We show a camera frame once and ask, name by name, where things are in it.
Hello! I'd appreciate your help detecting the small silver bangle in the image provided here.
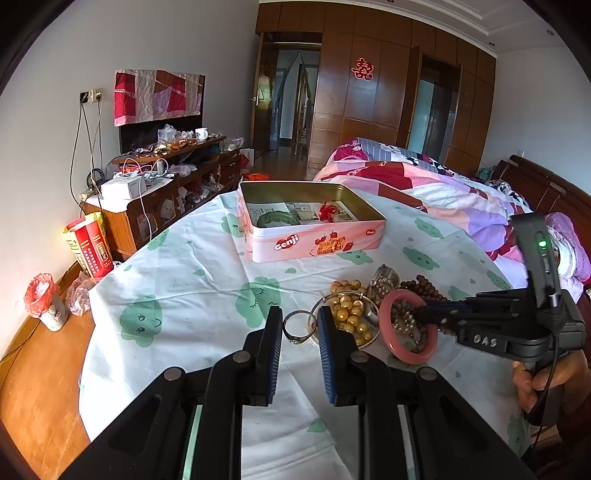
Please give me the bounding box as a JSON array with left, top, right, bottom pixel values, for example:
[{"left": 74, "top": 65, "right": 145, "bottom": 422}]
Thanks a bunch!
[{"left": 281, "top": 311, "right": 317, "bottom": 345}]

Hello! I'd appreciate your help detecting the white charger with cable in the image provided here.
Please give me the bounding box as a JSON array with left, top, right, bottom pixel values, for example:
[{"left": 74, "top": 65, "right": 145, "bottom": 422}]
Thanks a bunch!
[{"left": 115, "top": 158, "right": 172, "bottom": 238}]

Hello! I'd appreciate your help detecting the person's right hand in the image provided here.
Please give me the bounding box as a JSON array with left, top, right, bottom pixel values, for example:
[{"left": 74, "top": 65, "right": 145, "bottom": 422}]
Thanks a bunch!
[{"left": 512, "top": 353, "right": 591, "bottom": 428}]

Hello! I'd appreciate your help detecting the pink pillow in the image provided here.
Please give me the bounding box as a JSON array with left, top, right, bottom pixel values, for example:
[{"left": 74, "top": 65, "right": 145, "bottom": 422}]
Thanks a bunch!
[{"left": 545, "top": 211, "right": 591, "bottom": 284}]

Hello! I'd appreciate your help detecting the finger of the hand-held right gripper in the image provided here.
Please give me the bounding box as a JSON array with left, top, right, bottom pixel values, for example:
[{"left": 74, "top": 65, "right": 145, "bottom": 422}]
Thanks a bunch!
[
  {"left": 414, "top": 300, "right": 509, "bottom": 337},
  {"left": 475, "top": 287, "right": 532, "bottom": 305}
]

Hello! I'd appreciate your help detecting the red plastic bag liner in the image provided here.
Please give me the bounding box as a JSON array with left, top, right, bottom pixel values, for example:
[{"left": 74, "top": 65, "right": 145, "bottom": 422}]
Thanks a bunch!
[{"left": 24, "top": 273, "right": 61, "bottom": 317}]

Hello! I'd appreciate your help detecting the pink patchwork quilt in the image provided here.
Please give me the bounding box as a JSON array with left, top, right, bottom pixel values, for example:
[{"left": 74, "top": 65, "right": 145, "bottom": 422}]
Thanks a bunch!
[{"left": 314, "top": 137, "right": 591, "bottom": 310}]

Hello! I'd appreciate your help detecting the person's right forearm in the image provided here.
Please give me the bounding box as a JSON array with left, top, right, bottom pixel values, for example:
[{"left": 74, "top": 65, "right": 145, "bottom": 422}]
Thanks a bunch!
[{"left": 526, "top": 406, "right": 591, "bottom": 480}]

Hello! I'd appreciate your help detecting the cream pearl necklace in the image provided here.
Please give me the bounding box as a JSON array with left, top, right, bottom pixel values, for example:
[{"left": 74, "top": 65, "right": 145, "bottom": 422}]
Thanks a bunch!
[{"left": 367, "top": 264, "right": 402, "bottom": 324}]

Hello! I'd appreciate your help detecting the printed paper leaflet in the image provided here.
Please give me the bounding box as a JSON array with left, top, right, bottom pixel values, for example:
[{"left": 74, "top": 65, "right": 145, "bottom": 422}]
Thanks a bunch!
[{"left": 247, "top": 200, "right": 361, "bottom": 224}]

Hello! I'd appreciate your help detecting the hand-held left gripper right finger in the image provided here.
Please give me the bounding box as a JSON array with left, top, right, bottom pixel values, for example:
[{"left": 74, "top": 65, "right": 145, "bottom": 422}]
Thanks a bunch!
[{"left": 317, "top": 305, "right": 539, "bottom": 480}]

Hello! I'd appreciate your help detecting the thin silver hoop bangle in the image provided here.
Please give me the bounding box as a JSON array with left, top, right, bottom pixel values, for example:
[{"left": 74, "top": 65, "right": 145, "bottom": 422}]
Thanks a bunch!
[{"left": 308, "top": 293, "right": 386, "bottom": 347}]

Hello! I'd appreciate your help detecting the clear plastic bag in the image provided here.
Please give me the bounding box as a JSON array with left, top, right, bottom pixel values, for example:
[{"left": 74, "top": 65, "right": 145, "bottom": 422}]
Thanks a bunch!
[{"left": 65, "top": 271, "right": 100, "bottom": 317}]

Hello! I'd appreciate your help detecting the brown wooden bead bracelet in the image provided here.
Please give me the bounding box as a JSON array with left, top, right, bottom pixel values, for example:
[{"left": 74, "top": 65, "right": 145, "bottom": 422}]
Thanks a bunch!
[{"left": 392, "top": 274, "right": 451, "bottom": 352}]

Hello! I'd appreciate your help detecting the wooden door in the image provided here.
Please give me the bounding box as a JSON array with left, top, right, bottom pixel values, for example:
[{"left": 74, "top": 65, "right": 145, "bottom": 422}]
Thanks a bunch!
[{"left": 249, "top": 32, "right": 278, "bottom": 160}]

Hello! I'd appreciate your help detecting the gold bead bracelet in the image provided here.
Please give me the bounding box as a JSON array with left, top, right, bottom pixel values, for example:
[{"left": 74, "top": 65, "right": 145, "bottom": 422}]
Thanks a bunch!
[{"left": 329, "top": 279, "right": 377, "bottom": 349}]

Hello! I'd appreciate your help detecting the red patchwork television cover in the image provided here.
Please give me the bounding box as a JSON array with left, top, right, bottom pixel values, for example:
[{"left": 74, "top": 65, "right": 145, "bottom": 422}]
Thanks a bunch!
[{"left": 114, "top": 69, "right": 206, "bottom": 127}]

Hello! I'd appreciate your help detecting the black television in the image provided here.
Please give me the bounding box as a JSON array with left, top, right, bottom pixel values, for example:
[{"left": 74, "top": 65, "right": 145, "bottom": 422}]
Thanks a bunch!
[{"left": 119, "top": 113, "right": 204, "bottom": 155}]

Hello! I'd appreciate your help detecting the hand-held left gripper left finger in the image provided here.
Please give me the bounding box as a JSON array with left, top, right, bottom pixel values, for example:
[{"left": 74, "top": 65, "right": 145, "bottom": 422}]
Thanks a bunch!
[{"left": 60, "top": 305, "right": 284, "bottom": 480}]

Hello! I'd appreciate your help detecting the red and yellow box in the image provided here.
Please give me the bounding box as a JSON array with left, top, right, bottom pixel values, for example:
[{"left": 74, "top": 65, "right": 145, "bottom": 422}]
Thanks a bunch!
[{"left": 64, "top": 213, "right": 115, "bottom": 278}]

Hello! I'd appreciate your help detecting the green jade bangle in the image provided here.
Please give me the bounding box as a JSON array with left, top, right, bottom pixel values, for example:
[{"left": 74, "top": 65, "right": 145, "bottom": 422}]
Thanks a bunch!
[{"left": 256, "top": 210, "right": 301, "bottom": 228}]

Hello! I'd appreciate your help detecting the pile of clear plastic bags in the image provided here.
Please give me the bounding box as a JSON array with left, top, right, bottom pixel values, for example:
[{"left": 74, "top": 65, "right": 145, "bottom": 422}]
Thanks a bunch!
[{"left": 157, "top": 124, "right": 195, "bottom": 148}]

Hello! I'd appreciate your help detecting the brown wooden wardrobe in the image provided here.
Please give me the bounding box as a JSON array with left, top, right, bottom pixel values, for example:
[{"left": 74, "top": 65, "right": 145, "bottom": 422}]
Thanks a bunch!
[{"left": 256, "top": 0, "right": 497, "bottom": 174}]

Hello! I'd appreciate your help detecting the black power cable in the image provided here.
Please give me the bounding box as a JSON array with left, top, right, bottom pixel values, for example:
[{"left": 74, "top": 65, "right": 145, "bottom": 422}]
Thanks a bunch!
[{"left": 69, "top": 99, "right": 105, "bottom": 204}]

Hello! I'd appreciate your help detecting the white cardboard box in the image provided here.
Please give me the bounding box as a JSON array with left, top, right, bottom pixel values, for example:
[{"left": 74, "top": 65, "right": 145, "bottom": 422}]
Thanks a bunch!
[{"left": 100, "top": 176, "right": 147, "bottom": 201}]

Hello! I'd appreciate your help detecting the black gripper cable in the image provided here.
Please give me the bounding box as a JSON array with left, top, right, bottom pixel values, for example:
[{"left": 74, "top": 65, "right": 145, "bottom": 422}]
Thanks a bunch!
[{"left": 522, "top": 281, "right": 566, "bottom": 462}]

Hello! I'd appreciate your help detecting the pink bangle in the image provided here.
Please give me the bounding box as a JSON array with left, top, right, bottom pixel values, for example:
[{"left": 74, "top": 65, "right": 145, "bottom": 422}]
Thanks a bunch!
[{"left": 379, "top": 290, "right": 439, "bottom": 365}]

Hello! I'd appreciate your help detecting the white waste bin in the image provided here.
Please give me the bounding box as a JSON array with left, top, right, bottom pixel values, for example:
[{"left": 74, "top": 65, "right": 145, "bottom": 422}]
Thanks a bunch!
[{"left": 34, "top": 295, "right": 70, "bottom": 332}]

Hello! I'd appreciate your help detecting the wooden television cabinet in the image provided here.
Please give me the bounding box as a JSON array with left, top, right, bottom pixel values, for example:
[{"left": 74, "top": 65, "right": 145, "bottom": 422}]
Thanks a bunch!
[{"left": 82, "top": 135, "right": 243, "bottom": 263}]

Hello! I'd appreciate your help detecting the pink cookie tin box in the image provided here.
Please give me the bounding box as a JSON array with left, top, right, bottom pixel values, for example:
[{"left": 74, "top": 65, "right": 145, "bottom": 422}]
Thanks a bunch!
[{"left": 238, "top": 181, "right": 386, "bottom": 264}]

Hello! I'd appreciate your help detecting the wooden bed headboard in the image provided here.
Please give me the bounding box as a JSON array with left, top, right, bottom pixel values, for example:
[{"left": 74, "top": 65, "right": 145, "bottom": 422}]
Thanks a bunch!
[{"left": 480, "top": 154, "right": 591, "bottom": 232}]

